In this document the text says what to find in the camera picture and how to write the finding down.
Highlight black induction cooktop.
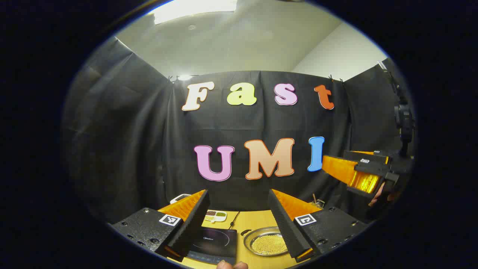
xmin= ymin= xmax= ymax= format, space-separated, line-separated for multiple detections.
xmin=186 ymin=226 xmax=238 ymax=266

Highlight ceiling light panel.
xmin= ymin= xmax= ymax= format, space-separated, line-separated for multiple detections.
xmin=153 ymin=0 xmax=238 ymax=25

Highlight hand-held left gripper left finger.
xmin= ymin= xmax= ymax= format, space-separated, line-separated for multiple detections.
xmin=108 ymin=189 xmax=210 ymax=262

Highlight yellow soybeans heap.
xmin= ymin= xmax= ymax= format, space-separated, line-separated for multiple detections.
xmin=250 ymin=235 xmax=288 ymax=256

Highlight steel pot with black handles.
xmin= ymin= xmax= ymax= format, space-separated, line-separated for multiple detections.
xmin=241 ymin=226 xmax=290 ymax=257

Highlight black metal stand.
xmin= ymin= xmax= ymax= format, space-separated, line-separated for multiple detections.
xmin=377 ymin=60 xmax=415 ymax=155

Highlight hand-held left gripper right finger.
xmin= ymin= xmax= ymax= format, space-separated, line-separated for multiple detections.
xmin=267 ymin=189 xmax=370 ymax=263

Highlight white divided plate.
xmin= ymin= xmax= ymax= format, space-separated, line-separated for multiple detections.
xmin=204 ymin=210 xmax=227 ymax=223

